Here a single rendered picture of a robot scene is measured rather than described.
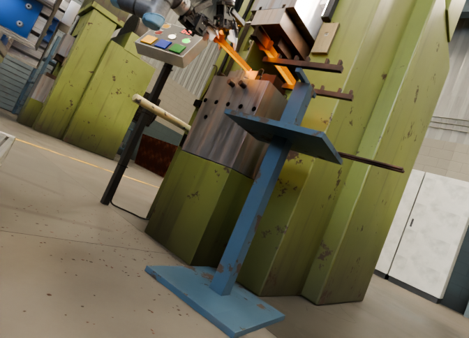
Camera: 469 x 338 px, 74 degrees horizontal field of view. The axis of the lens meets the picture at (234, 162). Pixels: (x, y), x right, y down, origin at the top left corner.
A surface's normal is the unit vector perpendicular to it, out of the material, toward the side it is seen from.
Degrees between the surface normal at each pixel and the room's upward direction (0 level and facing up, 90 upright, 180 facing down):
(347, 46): 90
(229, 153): 90
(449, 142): 90
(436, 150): 90
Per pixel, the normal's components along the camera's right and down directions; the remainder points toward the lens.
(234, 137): -0.57, -0.32
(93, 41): 0.63, 0.20
